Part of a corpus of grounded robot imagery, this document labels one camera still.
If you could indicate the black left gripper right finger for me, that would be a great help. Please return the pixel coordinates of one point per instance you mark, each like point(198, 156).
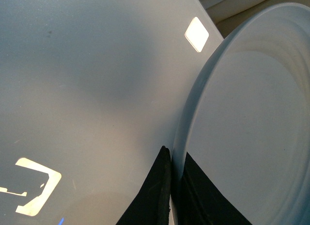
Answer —
point(197, 201)

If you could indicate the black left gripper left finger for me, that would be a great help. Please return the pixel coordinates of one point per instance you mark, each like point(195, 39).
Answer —
point(151, 206)

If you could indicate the white round plate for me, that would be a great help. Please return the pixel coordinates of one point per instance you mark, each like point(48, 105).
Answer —
point(246, 121)

